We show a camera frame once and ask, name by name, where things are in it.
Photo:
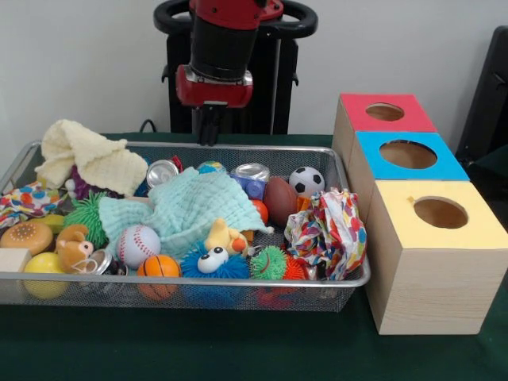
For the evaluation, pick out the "silver mesh bin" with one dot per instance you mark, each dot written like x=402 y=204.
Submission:
x=341 y=295

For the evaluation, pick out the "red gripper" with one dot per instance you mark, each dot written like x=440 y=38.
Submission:
x=214 y=93

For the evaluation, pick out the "dark green table cloth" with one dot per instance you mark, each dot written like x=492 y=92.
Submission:
x=198 y=349
x=492 y=170

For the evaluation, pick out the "black panel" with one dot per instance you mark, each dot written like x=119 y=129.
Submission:
x=488 y=99

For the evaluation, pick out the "small white baseball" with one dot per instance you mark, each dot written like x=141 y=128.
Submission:
x=138 y=246

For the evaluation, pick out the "polka dot paper napkin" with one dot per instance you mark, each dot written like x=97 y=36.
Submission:
x=329 y=234

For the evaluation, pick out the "small soccer ball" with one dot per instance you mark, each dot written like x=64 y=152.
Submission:
x=306 y=182

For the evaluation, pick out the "brown toy football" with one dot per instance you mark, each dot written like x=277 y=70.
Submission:
x=279 y=202

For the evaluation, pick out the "brown monkey plush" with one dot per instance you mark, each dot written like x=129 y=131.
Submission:
x=73 y=248

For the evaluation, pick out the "light blue muslin cloth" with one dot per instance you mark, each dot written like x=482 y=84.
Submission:
x=186 y=202

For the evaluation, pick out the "cream muslin cloth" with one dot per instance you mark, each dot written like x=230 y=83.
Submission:
x=99 y=158

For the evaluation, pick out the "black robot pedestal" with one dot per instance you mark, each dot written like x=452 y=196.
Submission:
x=285 y=79

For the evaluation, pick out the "wooden box with three holes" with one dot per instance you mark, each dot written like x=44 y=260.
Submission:
x=428 y=289

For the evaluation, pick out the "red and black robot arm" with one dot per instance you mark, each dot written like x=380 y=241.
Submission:
x=222 y=43

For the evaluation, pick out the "small orange basketball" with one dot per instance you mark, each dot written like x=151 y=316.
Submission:
x=158 y=266

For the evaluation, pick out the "blue spiky ball with eyes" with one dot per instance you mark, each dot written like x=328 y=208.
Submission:
x=222 y=264

